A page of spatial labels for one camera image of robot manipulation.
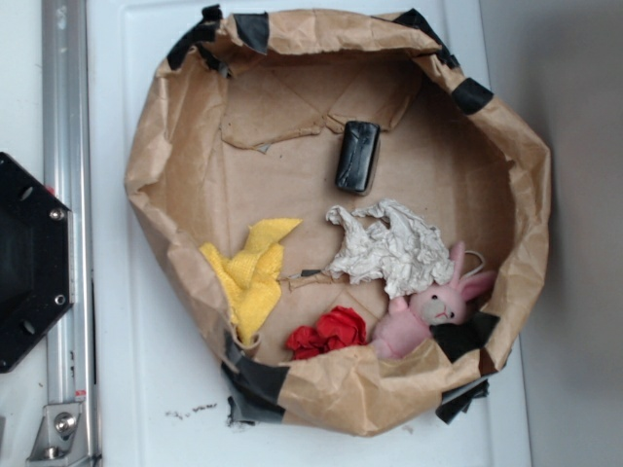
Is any crumpled white paper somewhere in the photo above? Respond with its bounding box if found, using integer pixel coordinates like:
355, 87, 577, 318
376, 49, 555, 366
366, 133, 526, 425
324, 198, 455, 299

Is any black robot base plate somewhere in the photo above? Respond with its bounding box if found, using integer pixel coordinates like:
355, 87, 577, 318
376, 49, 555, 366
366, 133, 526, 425
1, 153, 72, 374

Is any brown paper bag bin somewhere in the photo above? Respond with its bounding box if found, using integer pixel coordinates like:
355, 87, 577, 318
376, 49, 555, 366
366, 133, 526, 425
125, 7, 551, 436

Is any pink plush bunny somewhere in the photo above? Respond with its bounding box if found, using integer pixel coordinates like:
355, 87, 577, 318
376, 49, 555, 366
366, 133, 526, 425
371, 241, 497, 360

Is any metal corner bracket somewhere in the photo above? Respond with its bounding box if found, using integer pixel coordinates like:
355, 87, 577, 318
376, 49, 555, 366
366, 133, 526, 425
25, 402, 89, 466

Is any black taped box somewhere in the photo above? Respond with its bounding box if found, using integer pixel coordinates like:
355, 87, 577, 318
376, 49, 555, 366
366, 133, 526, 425
335, 121, 381, 196

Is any aluminium rail profile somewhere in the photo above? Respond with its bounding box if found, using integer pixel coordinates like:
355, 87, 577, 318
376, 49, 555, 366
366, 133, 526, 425
42, 1, 101, 466

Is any yellow cloth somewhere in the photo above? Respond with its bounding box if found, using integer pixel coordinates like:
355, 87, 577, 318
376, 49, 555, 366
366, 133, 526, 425
200, 218, 302, 346

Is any crumpled red paper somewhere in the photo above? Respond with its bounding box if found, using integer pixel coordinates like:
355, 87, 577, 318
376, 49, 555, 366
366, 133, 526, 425
285, 305, 367, 360

